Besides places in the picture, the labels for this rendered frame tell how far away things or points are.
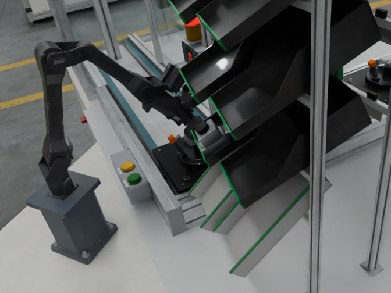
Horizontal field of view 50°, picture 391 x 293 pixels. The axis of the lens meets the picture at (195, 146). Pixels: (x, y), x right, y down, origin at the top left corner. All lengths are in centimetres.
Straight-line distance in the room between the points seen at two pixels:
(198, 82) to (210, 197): 34
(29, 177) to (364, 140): 242
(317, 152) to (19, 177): 277
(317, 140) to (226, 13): 26
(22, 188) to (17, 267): 186
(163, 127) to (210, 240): 55
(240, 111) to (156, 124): 89
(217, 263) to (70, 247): 42
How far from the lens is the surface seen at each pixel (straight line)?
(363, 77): 167
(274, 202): 94
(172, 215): 118
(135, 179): 127
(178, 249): 120
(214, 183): 110
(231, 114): 75
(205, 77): 87
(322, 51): 65
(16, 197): 312
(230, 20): 69
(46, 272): 129
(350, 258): 116
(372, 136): 147
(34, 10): 653
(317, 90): 67
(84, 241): 122
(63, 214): 111
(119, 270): 120
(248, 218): 98
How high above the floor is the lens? 176
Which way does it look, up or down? 36 degrees down
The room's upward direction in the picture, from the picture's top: 11 degrees counter-clockwise
